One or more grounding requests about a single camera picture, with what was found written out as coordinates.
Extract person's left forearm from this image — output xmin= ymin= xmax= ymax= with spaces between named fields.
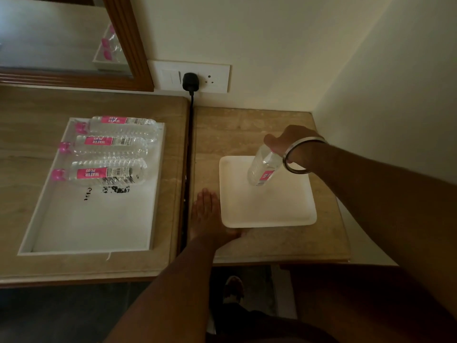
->
xmin=104 ymin=241 xmax=237 ymax=343

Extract person's right hand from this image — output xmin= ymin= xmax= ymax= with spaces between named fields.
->
xmin=263 ymin=125 xmax=324 ymax=165

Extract white rectangular tray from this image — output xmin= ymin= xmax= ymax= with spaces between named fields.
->
xmin=18 ymin=118 xmax=166 ymax=256

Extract silver metal bangle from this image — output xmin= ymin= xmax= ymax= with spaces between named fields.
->
xmin=283 ymin=136 xmax=328 ymax=175

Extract clear water bottle pink label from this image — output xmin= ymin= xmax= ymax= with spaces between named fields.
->
xmin=58 ymin=135 xmax=149 ymax=157
xmin=74 ymin=116 xmax=160 ymax=140
xmin=247 ymin=143 xmax=285 ymax=187
xmin=51 ymin=158 xmax=148 ymax=186

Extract person's dark shorts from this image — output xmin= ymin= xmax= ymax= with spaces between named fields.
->
xmin=207 ymin=303 xmax=337 ymax=343

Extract white square plate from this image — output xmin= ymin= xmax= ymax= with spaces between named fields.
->
xmin=219 ymin=156 xmax=318 ymax=228

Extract person's shoe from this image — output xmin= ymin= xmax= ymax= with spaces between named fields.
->
xmin=223 ymin=276 xmax=245 ymax=304

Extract white switch socket plate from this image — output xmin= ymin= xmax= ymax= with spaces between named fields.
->
xmin=147 ymin=60 xmax=231 ymax=94

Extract black plug adapter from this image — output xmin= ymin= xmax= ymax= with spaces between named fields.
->
xmin=182 ymin=73 xmax=200 ymax=96

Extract person's left hand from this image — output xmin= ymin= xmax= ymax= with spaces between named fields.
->
xmin=189 ymin=188 xmax=248 ymax=249

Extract wood framed mirror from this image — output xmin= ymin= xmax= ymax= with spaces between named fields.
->
xmin=0 ymin=0 xmax=155 ymax=92

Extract person's right forearm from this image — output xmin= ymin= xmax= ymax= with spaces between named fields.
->
xmin=287 ymin=141 xmax=457 ymax=319

